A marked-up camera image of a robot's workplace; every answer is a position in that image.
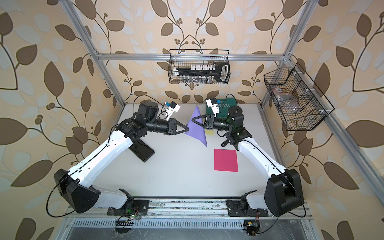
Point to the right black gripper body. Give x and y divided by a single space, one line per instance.
210 127

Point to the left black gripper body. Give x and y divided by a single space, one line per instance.
170 120

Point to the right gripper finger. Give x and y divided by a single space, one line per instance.
199 118
200 123

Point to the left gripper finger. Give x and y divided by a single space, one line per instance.
181 131
180 126

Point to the purple square paper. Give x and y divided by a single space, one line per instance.
196 131

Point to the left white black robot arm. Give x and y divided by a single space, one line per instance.
76 184

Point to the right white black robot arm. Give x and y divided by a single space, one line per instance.
283 191

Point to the yellow square paper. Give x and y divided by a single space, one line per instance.
209 132

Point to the pink square paper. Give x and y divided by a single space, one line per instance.
225 160

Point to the green tool case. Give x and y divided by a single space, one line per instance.
224 105

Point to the green black pipe wrench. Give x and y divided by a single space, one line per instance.
225 143

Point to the black flat tray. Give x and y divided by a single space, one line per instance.
142 150

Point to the black socket holder tool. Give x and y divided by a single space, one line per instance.
211 73

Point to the plastic bag in basket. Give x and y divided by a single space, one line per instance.
287 102

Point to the black wire basket back wall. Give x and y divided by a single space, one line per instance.
187 57

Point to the black wire basket wall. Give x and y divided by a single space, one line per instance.
314 105
187 57

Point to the aluminium front rail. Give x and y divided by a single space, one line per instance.
195 209

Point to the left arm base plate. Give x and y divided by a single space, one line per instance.
131 207

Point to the black wire basket right wall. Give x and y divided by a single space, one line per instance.
314 105

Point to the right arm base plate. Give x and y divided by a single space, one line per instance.
240 208

